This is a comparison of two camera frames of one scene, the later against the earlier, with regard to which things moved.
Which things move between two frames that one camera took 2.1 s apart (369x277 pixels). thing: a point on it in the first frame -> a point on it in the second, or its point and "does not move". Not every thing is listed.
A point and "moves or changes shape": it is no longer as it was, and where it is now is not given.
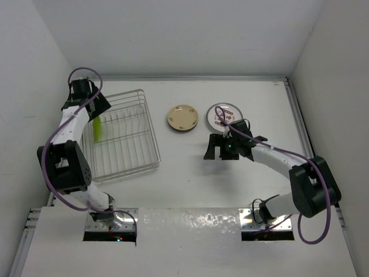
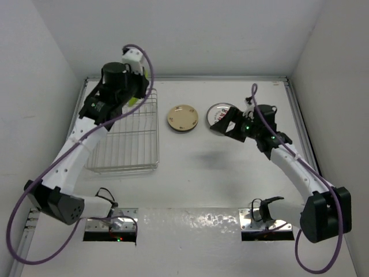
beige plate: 182,118 does not move
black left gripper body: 100,106 -> 133,86
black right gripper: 218,140 -> 222,124
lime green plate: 97,128 moves or changes shape
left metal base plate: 123,221 does not move
